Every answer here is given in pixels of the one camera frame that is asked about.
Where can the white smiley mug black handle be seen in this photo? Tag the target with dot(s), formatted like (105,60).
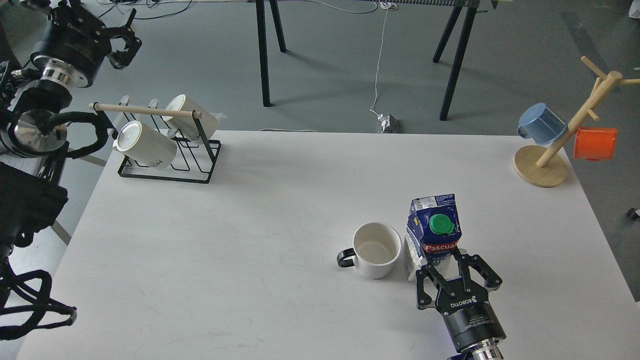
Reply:
(376,247)

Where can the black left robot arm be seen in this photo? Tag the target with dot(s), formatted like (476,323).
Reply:
(34,125)

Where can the white mug on rack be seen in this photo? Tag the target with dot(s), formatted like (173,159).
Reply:
(145,145)
(187,126)

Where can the grey power strip on floor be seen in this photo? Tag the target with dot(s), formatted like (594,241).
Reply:
(388,123)

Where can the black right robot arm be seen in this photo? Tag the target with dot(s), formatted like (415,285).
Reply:
(485,350)

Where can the black wire cup rack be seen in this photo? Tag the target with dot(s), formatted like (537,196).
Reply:
(194,163)

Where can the blue cup on tree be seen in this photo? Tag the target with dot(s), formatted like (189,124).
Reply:
(541,124)

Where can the white mug rear on rack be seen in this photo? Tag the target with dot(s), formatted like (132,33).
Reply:
(187,126)

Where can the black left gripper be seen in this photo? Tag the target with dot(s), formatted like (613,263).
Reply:
(70,37)

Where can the white mug front on rack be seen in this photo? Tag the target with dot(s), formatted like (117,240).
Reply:
(145,145)

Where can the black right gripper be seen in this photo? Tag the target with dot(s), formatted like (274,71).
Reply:
(465,309)

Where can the black table legs right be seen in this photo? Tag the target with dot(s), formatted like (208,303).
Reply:
(467,26)

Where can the orange cup on tree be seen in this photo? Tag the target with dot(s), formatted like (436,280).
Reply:
(595,143)

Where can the wooden mug tree stand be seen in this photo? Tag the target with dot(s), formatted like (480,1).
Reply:
(540,165)

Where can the blue white milk carton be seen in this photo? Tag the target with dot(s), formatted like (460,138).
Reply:
(433,231)

